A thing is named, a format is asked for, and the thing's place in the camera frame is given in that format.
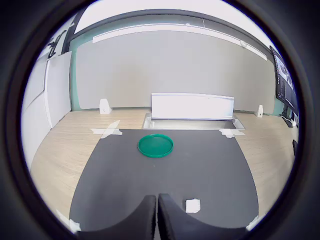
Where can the small white plastic terminal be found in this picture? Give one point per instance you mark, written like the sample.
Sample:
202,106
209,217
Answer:
192,205

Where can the small white partition bracket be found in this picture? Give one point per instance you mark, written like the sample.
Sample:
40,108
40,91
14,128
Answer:
260,111
104,107

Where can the black computer monitor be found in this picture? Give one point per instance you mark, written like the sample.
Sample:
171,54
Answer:
283,80

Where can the dark grey mat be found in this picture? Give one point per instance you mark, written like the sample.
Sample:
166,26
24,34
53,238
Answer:
162,175

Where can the round green lid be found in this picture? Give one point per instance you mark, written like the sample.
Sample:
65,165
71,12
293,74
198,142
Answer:
155,147

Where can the grey partition panel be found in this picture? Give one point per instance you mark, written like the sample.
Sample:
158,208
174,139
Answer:
175,70

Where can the white tape cross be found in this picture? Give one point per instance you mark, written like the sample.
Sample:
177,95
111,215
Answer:
107,131
72,223
253,223
231,133

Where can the white partition panel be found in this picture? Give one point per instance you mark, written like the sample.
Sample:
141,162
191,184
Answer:
57,87

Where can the white rail on partition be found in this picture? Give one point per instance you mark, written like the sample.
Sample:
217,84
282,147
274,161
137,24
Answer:
180,31

